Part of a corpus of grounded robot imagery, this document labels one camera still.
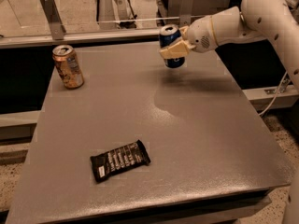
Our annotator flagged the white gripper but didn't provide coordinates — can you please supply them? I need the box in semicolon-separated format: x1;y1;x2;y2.
159;16;218;60

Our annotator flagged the blue pepsi can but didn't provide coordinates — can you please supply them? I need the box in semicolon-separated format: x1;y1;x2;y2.
158;23;186;69

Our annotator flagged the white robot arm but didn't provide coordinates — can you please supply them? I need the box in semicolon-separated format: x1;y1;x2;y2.
159;0;299;90

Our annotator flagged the orange soda can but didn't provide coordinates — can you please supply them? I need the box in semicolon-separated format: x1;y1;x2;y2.
52;45;84;89

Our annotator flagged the black snack bar wrapper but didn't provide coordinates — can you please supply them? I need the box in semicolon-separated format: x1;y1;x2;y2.
90;140;151;183

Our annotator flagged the horizontal metal rail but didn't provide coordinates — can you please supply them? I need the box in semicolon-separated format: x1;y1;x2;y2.
0;28;160;49

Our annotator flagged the right metal rail bracket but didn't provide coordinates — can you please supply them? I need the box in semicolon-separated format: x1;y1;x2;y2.
179;0;193;26

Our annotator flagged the metal rail bracket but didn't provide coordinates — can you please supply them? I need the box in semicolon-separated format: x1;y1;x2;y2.
39;0;66;40
179;0;193;26

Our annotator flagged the white cable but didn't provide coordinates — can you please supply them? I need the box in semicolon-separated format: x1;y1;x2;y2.
257;70;289;117

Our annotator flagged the left metal rail bracket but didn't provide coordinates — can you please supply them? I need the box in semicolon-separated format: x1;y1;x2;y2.
39;0;66;40

